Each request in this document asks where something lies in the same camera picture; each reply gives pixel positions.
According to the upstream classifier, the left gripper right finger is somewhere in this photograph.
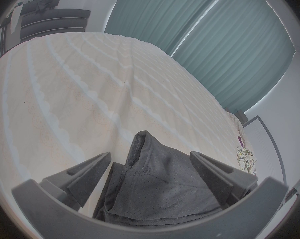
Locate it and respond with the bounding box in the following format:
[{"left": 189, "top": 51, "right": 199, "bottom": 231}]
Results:
[{"left": 189, "top": 151, "right": 259, "bottom": 206}]

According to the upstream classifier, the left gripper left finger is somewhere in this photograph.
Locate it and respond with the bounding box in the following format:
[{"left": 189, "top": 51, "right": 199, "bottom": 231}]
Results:
[{"left": 42, "top": 152, "right": 113, "bottom": 207}]

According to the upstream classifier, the black T-shirt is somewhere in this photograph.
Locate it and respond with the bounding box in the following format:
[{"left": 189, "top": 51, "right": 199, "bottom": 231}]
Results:
[{"left": 92, "top": 130, "right": 224, "bottom": 225}]

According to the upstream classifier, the bed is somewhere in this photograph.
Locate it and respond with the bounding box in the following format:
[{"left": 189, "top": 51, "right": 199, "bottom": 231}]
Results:
[{"left": 0, "top": 31, "right": 287, "bottom": 210}]

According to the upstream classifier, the white printed pyjama top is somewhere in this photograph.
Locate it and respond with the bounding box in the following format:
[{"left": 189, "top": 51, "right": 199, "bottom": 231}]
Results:
[{"left": 237, "top": 146, "right": 258, "bottom": 175}]

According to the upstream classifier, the cream pillow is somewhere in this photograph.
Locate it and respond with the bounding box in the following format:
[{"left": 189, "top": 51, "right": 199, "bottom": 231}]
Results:
[{"left": 226, "top": 111, "right": 247, "bottom": 134}]

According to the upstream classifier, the grey bedside table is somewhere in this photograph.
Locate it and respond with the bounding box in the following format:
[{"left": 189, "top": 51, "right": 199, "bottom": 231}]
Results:
[{"left": 236, "top": 109, "right": 248, "bottom": 122}]

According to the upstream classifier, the blue-green curtain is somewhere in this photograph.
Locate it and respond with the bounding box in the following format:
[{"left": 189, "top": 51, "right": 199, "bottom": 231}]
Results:
[
  {"left": 104, "top": 0, "right": 236, "bottom": 55},
  {"left": 171, "top": 0, "right": 296, "bottom": 113}
]

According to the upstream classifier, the black chest of drawers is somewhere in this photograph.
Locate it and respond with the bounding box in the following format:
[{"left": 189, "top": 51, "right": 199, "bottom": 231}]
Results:
[{"left": 0, "top": 0, "right": 91, "bottom": 52}]

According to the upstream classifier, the white cloth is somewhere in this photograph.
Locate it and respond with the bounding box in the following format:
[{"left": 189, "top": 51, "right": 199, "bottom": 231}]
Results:
[{"left": 10, "top": 5, "right": 23, "bottom": 33}]

